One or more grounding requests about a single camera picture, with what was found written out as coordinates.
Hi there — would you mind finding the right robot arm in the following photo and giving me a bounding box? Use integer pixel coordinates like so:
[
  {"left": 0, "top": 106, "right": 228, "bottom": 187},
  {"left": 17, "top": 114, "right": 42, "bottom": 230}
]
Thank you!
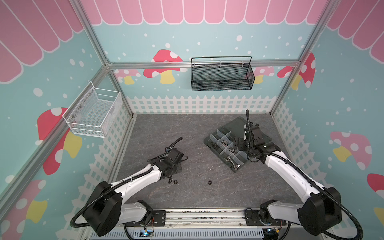
[{"left": 234, "top": 122, "right": 364, "bottom": 240}]

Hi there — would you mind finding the white wire mesh basket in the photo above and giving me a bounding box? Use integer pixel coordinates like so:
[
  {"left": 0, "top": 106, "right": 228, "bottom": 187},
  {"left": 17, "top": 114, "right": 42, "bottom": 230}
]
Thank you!
[{"left": 63, "top": 82, "right": 123, "bottom": 138}]

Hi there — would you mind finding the black wire mesh basket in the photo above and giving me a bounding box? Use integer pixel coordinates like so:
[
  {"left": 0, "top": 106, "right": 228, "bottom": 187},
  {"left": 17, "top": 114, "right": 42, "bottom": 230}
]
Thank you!
[{"left": 191, "top": 56, "right": 256, "bottom": 92}]

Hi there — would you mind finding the grey slotted cable duct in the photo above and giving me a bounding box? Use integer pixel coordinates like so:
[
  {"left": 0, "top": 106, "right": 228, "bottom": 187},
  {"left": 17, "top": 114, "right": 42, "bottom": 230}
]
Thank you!
[{"left": 89, "top": 229, "right": 265, "bottom": 240}]

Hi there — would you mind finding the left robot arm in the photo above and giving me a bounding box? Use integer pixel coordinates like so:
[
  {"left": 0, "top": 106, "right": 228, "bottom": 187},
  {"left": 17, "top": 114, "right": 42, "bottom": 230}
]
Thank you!
[{"left": 70, "top": 147, "right": 188, "bottom": 237}]

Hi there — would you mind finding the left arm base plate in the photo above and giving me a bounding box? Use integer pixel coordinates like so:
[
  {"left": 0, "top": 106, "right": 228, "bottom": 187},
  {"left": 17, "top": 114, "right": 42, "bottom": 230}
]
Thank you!
[{"left": 126, "top": 211, "right": 167, "bottom": 228}]

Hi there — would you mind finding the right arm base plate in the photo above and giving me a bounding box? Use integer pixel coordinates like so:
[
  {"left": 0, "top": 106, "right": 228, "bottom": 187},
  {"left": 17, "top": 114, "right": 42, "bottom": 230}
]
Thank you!
[{"left": 244, "top": 208, "right": 287, "bottom": 228}]

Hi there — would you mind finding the aluminium mounting rail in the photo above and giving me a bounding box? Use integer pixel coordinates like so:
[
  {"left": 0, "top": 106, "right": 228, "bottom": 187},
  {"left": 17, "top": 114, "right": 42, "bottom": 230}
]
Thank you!
[{"left": 153, "top": 209, "right": 247, "bottom": 227}]

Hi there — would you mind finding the clear compartment organizer box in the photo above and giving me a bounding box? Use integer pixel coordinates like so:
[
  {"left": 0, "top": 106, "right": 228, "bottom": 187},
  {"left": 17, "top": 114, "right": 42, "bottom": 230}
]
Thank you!
[{"left": 204, "top": 116, "right": 273, "bottom": 174}]

